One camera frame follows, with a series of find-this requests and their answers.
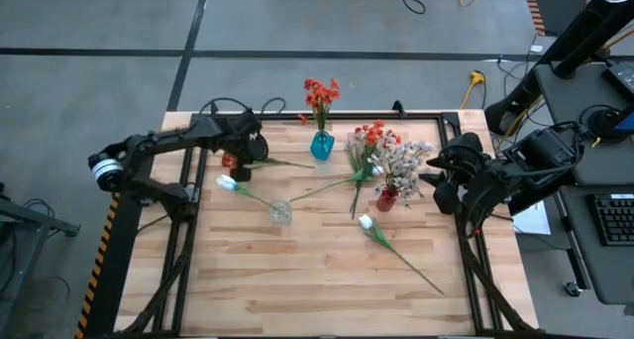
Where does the yellow plug with cable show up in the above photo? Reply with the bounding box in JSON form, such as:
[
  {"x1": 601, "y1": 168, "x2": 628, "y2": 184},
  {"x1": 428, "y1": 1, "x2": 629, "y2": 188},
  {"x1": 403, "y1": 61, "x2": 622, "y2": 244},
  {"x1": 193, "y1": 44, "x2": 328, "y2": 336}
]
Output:
[{"x1": 459, "y1": 69, "x2": 487, "y2": 110}]

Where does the black panel with hazard stripes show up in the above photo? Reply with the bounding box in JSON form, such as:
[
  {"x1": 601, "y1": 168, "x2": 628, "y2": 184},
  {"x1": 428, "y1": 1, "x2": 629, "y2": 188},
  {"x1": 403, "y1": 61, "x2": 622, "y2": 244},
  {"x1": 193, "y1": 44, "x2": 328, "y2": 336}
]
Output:
[{"x1": 72, "y1": 136, "x2": 160, "y2": 339}]

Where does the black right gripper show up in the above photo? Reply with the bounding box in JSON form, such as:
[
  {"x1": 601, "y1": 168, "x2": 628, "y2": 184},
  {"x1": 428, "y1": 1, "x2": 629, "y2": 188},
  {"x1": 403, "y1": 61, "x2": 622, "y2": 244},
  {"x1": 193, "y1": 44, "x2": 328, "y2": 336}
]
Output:
[{"x1": 419, "y1": 132, "x2": 491, "y2": 215}]

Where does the grey side desk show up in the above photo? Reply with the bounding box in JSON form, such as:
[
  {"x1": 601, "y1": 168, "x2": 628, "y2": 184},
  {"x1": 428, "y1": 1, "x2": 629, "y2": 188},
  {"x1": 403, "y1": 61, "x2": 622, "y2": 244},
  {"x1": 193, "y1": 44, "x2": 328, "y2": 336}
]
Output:
[{"x1": 533, "y1": 58, "x2": 634, "y2": 316}]

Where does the blue glass vase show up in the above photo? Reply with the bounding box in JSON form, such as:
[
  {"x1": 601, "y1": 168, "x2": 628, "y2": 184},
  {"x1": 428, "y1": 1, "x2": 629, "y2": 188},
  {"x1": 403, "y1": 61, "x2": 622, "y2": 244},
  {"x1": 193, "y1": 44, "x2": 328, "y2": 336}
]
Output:
[{"x1": 309, "y1": 129, "x2": 337, "y2": 163}]

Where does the clear glass vase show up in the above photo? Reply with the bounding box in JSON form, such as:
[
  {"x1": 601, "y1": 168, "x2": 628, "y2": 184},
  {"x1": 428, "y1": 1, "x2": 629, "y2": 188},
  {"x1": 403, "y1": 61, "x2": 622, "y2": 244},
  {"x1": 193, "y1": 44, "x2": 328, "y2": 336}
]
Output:
[{"x1": 267, "y1": 198, "x2": 294, "y2": 228}]

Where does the black keyboard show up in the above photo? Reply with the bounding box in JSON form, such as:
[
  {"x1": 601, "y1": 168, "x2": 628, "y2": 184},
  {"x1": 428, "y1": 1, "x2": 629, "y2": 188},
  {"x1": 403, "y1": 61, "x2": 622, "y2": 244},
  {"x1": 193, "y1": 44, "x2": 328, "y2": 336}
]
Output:
[{"x1": 587, "y1": 192, "x2": 634, "y2": 248}]

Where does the orange artificial flower bunch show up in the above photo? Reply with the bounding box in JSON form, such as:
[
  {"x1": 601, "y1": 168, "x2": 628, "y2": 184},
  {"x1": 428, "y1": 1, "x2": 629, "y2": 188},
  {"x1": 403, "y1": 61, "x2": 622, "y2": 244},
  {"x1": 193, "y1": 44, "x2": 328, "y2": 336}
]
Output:
[
  {"x1": 346, "y1": 118, "x2": 403, "y2": 220},
  {"x1": 297, "y1": 76, "x2": 343, "y2": 138},
  {"x1": 220, "y1": 152, "x2": 316, "y2": 171}
]

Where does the black flat desk device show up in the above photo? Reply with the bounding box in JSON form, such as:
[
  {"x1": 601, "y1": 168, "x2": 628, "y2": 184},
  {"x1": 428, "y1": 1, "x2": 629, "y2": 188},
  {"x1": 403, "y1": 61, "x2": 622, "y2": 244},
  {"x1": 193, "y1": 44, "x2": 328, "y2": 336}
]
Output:
[{"x1": 600, "y1": 58, "x2": 634, "y2": 100}]

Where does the red ribbed glass vase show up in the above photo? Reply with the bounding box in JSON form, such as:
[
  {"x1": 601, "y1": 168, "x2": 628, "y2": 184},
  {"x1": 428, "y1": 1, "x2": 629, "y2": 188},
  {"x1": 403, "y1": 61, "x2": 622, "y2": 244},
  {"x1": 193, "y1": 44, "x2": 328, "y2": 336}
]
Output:
[{"x1": 374, "y1": 187, "x2": 399, "y2": 214}]

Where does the black round desk device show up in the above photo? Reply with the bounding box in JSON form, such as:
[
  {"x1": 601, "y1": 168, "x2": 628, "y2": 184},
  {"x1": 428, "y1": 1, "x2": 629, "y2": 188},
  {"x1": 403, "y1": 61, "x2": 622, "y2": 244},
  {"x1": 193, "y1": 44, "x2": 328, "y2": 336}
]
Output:
[{"x1": 577, "y1": 104, "x2": 630, "y2": 145}]

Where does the hazard-striped dark floor mat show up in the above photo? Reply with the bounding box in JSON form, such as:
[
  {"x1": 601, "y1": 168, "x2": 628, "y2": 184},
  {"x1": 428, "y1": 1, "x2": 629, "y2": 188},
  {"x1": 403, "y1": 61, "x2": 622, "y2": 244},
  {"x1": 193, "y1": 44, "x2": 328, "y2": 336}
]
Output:
[{"x1": 520, "y1": 0, "x2": 593, "y2": 38}]

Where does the blue lit screen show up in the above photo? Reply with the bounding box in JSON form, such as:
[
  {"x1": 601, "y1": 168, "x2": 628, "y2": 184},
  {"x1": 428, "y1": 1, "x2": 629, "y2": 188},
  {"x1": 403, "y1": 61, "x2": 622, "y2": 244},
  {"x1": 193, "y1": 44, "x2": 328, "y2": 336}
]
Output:
[{"x1": 612, "y1": 105, "x2": 634, "y2": 133}]

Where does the black tower fan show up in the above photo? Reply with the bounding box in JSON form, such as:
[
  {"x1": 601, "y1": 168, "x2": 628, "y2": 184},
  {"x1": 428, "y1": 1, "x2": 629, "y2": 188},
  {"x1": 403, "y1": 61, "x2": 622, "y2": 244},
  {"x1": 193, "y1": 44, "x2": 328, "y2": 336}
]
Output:
[{"x1": 483, "y1": 0, "x2": 634, "y2": 137}]

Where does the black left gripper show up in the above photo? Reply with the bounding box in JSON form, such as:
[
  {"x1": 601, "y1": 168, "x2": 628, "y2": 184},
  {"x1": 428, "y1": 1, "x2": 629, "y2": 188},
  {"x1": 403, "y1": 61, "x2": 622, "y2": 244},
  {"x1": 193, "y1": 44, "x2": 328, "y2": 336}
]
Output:
[{"x1": 217, "y1": 111, "x2": 269, "y2": 181}]

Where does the white paper sheet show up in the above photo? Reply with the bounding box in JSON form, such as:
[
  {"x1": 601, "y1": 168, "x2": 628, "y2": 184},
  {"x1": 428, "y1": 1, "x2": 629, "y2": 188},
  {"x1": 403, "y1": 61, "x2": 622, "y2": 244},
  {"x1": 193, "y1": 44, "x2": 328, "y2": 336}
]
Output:
[{"x1": 509, "y1": 199, "x2": 553, "y2": 237}]

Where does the grey metal workbench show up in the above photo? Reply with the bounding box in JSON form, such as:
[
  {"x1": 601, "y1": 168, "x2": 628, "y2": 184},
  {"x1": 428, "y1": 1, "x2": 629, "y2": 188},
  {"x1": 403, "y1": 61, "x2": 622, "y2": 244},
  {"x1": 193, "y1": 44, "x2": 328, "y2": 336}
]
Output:
[{"x1": 0, "y1": 179, "x2": 83, "y2": 339}]

